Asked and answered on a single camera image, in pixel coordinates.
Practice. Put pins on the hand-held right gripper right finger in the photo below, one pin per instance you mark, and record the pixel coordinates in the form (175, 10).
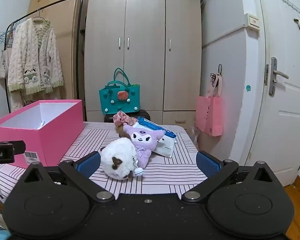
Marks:
(207, 164)

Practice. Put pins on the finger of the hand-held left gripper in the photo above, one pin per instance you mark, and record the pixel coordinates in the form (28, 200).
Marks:
(17, 147)

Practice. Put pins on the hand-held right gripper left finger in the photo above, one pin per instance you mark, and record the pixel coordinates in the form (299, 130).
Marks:
(90, 163)

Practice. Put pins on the white round plush toy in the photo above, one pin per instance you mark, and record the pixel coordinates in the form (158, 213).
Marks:
(120, 152)

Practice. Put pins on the pink cardboard box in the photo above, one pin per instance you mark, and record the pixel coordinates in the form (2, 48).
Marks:
(60, 135)

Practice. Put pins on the white tissue packet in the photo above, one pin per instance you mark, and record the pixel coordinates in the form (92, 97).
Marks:
(166, 148)

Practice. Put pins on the purple plush toy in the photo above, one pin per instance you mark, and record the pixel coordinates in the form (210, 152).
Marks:
(143, 145)

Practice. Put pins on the floral fabric scrunchie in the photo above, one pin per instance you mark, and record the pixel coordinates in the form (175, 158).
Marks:
(123, 117)

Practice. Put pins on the blue tissue packet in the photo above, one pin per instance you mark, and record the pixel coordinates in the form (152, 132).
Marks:
(150, 123)

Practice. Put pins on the white plastic bag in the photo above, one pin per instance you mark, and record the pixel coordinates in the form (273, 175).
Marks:
(195, 135)

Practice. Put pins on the striped tablecloth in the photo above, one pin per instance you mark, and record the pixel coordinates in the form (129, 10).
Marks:
(165, 176)

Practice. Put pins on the pink paper bag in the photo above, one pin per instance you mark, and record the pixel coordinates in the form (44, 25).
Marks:
(210, 117)

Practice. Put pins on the teal felt handbag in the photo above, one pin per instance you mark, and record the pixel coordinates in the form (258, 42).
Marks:
(120, 102)

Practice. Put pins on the black suitcase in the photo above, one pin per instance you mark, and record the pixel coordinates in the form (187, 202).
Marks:
(145, 115)

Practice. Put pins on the beige tote bag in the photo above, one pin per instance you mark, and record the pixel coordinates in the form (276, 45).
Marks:
(2, 65)

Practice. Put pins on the white door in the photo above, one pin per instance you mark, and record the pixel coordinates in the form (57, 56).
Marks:
(285, 117)

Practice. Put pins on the cream fluffy cardigan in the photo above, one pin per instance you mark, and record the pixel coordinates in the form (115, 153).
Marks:
(35, 55)

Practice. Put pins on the beige tall cabinet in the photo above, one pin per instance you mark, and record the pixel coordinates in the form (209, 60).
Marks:
(67, 42)

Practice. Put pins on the grey three-door wardrobe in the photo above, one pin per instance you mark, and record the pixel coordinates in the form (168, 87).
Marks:
(145, 55)

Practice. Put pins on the black clothes rack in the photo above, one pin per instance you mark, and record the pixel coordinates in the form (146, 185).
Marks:
(65, 0)

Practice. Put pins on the white light switch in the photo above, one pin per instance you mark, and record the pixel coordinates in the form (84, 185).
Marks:
(252, 22)

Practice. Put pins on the metal wall hook rack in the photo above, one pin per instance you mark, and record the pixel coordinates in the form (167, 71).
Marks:
(293, 6)

